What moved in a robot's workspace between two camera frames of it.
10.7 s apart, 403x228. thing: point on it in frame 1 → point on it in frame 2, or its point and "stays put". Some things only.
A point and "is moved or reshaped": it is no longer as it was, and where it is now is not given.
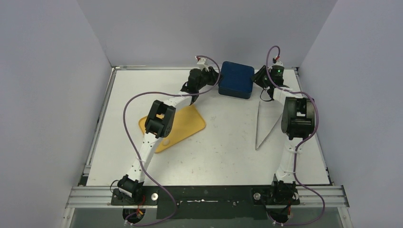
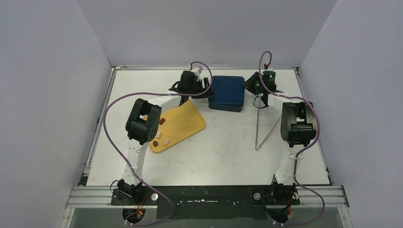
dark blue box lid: [235, 80] is moved or reshaped
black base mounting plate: [207, 203] stays put
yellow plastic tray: [187, 120] stays put
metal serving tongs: [256, 147] stays put
